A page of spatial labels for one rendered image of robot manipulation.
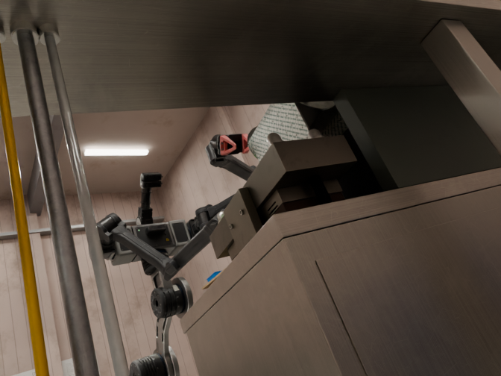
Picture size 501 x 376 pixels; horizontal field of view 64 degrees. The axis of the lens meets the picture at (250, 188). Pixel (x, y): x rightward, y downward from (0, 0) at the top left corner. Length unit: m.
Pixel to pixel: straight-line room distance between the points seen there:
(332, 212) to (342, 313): 0.16
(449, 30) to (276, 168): 0.41
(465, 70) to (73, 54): 0.64
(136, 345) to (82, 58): 8.10
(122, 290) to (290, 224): 8.24
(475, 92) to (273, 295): 0.50
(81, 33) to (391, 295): 0.56
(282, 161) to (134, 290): 8.26
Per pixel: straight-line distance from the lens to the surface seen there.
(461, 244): 0.81
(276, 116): 1.03
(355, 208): 0.69
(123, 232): 1.82
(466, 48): 0.84
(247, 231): 0.77
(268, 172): 0.71
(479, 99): 0.82
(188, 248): 1.52
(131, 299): 8.77
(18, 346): 8.25
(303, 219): 0.62
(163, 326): 2.31
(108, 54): 0.60
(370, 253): 0.66
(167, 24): 0.58
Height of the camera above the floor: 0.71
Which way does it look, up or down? 23 degrees up
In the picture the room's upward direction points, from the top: 22 degrees counter-clockwise
